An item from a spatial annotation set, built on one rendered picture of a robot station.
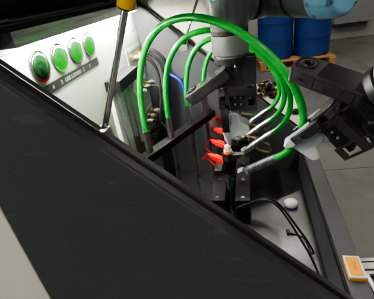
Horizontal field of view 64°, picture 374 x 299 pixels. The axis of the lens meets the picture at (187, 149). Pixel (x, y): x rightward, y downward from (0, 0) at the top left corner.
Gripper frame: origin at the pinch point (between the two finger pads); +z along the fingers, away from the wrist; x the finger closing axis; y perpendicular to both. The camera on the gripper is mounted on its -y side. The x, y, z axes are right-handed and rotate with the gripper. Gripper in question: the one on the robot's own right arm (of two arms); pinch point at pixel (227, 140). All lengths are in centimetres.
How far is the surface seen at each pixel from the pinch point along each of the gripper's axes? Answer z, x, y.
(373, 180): 112, 140, 95
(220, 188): 14.6, 0.2, -2.7
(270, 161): -1.7, -12.9, 9.2
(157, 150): 2.6, 0.5, -18.3
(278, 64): -20.5, -13.2, 10.5
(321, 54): 97, 475, 126
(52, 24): -31.3, -16.9, -25.0
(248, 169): 1.3, -11.1, 4.9
